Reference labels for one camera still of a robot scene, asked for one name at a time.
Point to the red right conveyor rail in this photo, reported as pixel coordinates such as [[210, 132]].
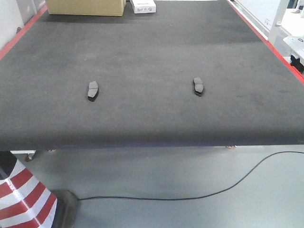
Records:
[[262, 37]]

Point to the grey brake pad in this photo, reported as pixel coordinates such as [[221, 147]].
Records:
[[198, 86], [93, 91]]

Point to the red conveyor side rail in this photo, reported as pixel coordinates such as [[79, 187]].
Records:
[[6, 48]]

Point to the left red white traffic cone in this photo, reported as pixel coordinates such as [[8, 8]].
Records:
[[25, 202]]

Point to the brown cardboard box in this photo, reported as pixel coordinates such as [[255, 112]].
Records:
[[86, 7]]

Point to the dark grey conveyor belt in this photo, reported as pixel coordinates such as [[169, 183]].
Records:
[[144, 66]]

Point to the long white carton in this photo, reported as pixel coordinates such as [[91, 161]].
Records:
[[143, 6]]

